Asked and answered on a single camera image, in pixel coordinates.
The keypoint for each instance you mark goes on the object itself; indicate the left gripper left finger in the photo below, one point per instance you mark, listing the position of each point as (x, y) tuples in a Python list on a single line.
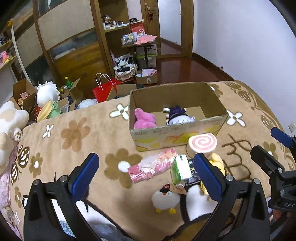
[(41, 222)]

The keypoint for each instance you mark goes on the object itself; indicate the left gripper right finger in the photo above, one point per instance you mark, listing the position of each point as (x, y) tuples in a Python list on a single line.
[(251, 221)]

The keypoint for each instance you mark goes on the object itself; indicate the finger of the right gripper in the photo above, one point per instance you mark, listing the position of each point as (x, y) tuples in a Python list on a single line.
[(282, 137), (269, 165)]

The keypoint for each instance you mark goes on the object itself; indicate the yellow plush dog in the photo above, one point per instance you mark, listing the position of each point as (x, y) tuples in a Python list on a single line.
[(217, 166)]

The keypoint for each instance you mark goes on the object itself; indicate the pink swirl roll cushion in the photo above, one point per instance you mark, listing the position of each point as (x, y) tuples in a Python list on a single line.
[(202, 143)]

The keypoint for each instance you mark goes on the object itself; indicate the green white tissue pack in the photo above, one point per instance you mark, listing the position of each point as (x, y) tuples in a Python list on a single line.
[(180, 169)]

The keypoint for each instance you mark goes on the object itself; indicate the purple chibi plush doll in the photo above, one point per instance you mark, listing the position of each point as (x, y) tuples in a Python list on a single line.
[(177, 115)]

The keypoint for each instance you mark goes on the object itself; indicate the pink plush bear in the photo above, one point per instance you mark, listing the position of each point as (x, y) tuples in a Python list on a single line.
[(144, 120)]

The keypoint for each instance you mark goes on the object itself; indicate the black white plush toy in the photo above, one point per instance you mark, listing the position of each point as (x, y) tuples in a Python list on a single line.
[(196, 205)]

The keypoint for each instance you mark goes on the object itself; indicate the black small card box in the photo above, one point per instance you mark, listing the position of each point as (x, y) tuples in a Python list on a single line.
[(195, 178)]

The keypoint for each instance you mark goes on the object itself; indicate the white penguin plush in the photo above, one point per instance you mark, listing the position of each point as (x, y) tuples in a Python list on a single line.
[(164, 199)]

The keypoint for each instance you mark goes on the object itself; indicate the white beige large plush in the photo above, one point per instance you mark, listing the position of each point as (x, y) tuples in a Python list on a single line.
[(12, 122)]

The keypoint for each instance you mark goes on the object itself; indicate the green frog plush hat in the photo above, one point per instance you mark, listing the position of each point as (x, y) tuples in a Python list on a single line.
[(50, 110)]

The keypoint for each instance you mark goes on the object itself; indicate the cardboard box with bottles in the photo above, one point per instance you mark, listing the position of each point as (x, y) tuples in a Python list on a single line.
[(71, 97)]

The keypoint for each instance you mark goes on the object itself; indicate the cardboard box on blanket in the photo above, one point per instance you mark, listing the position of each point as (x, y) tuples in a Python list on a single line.
[(199, 100)]

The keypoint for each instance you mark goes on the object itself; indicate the open cardboard box left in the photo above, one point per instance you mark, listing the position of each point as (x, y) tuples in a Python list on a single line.
[(24, 95)]

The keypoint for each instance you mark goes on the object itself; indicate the white plastic bag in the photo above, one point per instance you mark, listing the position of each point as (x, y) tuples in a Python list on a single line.
[(86, 103)]

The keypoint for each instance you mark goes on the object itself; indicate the white round plush doll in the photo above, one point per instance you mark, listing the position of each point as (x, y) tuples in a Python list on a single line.
[(47, 92)]

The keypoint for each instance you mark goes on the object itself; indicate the green glass bottle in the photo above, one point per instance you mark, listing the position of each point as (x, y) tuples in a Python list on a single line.
[(68, 83)]

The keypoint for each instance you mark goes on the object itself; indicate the red paper gift bag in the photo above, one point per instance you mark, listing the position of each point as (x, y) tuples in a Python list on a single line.
[(107, 87)]

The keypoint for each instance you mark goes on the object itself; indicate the small cardboard box floor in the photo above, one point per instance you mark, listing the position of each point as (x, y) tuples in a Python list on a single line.
[(146, 76)]

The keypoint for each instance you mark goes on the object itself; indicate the clear plastic storage bin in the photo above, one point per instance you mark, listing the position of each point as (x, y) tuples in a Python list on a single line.
[(147, 56)]

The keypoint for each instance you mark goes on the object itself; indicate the wooden door with glass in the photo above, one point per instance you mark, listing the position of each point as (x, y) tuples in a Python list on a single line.
[(173, 24)]

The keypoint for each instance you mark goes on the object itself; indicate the small dark side table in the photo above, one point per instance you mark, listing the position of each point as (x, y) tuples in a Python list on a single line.
[(134, 48)]

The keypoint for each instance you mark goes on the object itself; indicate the wicker basket with lace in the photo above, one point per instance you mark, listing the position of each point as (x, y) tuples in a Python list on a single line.
[(126, 72)]

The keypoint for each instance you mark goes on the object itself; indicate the pink papers on table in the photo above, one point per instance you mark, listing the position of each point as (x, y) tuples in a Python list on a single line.
[(144, 39)]

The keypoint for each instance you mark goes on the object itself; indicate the large wooden wardrobe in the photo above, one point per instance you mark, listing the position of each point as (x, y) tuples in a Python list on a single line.
[(59, 39)]

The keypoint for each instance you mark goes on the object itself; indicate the red box on shelf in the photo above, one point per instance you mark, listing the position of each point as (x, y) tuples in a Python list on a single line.
[(137, 27)]

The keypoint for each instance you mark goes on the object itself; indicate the wooden wall shelf left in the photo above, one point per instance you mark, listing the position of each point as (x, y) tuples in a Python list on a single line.
[(7, 43)]

